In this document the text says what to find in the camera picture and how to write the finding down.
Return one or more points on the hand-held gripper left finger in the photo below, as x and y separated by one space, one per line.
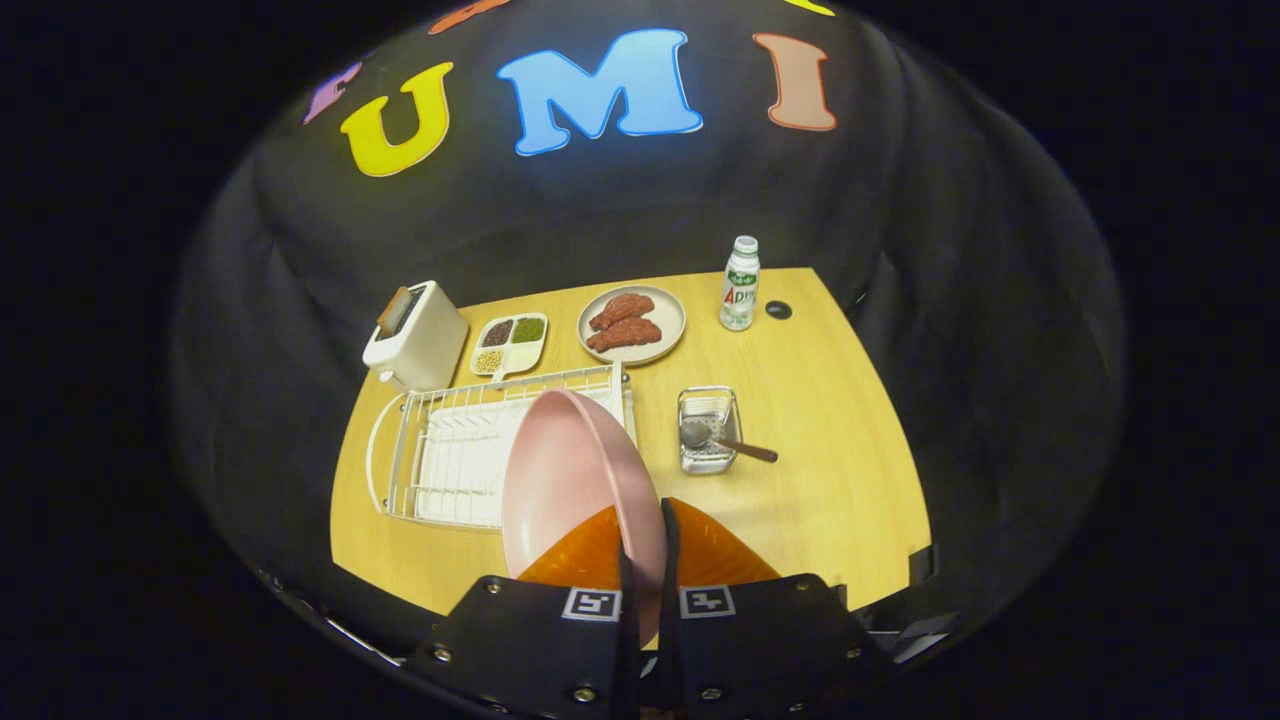
629 660

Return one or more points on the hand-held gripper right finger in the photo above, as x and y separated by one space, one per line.
668 650

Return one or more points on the pink plate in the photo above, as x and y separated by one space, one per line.
570 480

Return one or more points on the white divided dish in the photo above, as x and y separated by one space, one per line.
507 346

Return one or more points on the beige plate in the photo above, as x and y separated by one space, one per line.
662 305

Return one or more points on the white drip tray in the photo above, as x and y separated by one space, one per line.
460 470

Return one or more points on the red meat piece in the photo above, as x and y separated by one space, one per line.
620 310
625 335

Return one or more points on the yellow beans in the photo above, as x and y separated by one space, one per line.
488 361

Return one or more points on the green beans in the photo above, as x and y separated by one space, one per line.
528 330

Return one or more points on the dark brown beans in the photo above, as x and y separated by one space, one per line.
497 332

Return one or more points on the black table grommet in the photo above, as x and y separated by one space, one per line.
778 310

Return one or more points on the white drink bottle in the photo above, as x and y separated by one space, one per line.
739 290

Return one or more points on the white toaster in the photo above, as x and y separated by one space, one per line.
430 345

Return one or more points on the toast slice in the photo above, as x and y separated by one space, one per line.
392 312

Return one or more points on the black backdrop cloth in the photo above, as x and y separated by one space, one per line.
950 300

